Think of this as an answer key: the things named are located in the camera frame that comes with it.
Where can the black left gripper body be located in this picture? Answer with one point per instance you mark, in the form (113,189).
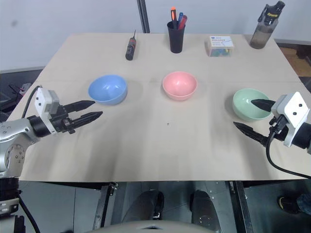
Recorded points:
(62,120)

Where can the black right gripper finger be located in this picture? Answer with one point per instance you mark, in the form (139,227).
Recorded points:
(263,104)
(251,133)

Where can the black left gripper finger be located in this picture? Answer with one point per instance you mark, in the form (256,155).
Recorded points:
(88,117)
(81,104)

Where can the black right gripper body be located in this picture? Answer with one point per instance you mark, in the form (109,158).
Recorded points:
(279,128)

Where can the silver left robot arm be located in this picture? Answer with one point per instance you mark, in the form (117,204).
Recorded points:
(14,128)

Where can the green bowl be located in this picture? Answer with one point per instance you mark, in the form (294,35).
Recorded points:
(243,104)

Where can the blue bowl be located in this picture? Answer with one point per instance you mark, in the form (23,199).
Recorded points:
(108,91)

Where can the dark floor clutter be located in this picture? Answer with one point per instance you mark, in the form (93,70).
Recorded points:
(14,93)

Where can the clear box of pushpins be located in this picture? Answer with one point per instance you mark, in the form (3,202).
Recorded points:
(220,47)

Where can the dark smoked water bottle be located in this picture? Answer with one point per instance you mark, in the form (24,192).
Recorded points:
(262,31)

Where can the black screwdriver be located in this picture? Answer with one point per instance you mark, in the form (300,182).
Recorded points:
(130,49)

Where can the black metal table leg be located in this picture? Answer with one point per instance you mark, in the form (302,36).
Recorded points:
(103,206)
(240,206)

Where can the black shoe with yellow trim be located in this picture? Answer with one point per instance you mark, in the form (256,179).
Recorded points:
(288,205)

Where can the blue jeans leg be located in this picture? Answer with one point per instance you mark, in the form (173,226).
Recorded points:
(305,204)

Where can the red bowl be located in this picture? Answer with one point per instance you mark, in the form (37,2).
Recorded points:
(179,85)

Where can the dark rounded robot foot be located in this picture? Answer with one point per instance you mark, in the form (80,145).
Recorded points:
(147,204)
(204,208)

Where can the black upright pole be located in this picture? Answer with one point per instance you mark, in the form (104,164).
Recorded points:
(143,17)

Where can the black pen cup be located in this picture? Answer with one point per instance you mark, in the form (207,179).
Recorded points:
(176,40)

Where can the red pen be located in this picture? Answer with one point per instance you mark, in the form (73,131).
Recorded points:
(183,21)

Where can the blue pen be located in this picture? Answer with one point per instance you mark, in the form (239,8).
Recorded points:
(180,18)

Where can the orange marker pen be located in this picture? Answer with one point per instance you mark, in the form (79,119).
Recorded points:
(174,15)

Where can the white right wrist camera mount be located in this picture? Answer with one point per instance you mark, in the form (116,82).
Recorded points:
(295,109)

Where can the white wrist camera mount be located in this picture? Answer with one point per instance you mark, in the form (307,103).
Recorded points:
(41,102)
(295,109)

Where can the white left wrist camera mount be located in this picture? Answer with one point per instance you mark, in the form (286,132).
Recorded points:
(41,102)

